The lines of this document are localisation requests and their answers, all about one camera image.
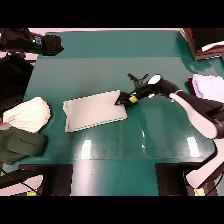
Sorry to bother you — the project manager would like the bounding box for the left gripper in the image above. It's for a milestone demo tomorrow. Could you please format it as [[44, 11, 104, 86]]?
[[41, 34, 65, 57]]

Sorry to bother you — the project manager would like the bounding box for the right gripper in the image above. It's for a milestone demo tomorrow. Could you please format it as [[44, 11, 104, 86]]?
[[114, 91, 140, 108]]

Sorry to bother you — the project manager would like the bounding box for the pale grey shirt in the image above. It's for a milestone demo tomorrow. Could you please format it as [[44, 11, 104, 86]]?
[[62, 89, 129, 134]]

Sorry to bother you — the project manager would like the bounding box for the dark red garment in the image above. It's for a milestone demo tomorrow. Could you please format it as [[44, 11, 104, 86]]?
[[187, 77, 198, 96]]

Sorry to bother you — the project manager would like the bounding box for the cream garment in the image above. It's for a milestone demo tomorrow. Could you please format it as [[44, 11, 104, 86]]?
[[2, 96, 52, 134]]

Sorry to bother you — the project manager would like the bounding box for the pale lilac garment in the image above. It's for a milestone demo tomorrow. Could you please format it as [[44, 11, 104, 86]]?
[[192, 73, 224, 104]]

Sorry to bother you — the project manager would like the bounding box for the brown wooden furniture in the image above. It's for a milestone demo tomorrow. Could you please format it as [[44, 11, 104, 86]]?
[[179, 28, 224, 62]]

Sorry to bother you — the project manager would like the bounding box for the dark green garment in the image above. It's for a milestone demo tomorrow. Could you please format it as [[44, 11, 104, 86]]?
[[0, 126, 48, 165]]

